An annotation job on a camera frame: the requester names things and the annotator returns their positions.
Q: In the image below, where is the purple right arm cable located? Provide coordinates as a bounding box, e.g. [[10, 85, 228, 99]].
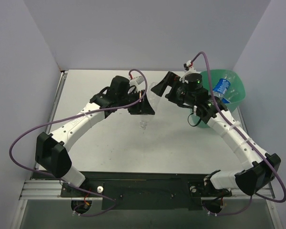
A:
[[190, 52, 286, 217]]

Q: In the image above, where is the aluminium rail right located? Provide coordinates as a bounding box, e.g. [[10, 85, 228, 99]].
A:
[[231, 184, 275, 199]]

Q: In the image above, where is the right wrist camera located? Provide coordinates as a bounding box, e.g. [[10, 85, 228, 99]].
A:
[[181, 60, 198, 81]]

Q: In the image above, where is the Pepsi bottle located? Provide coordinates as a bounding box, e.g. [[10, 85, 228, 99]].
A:
[[213, 71, 236, 99]]

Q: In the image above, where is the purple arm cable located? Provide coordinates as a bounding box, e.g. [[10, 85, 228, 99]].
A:
[[9, 69, 148, 217], [190, 52, 286, 217]]

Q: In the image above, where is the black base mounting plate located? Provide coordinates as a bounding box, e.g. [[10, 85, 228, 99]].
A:
[[59, 171, 232, 212]]

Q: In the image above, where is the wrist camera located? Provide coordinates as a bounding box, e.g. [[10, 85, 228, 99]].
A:
[[129, 74, 144, 87], [181, 60, 198, 81]]

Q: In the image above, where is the aluminium rail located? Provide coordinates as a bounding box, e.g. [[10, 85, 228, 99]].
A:
[[231, 184, 275, 199], [20, 180, 61, 200]]

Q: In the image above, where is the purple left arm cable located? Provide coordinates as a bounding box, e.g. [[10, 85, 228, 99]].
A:
[[9, 69, 148, 217]]

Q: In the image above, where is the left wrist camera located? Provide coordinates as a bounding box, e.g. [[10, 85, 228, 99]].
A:
[[129, 74, 144, 87]]

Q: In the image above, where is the clear unlabelled bottle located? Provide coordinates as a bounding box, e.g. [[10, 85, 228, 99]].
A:
[[139, 82, 161, 130]]

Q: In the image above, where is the aluminium rail left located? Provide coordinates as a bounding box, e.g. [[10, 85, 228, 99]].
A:
[[20, 180, 61, 200]]

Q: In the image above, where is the green plastic bin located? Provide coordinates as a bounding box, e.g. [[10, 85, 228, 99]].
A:
[[187, 69, 247, 129]]

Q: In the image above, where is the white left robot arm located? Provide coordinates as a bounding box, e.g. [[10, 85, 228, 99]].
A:
[[35, 76, 155, 197]]

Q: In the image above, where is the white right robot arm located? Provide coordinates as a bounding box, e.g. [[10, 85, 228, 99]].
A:
[[151, 72, 281, 196]]

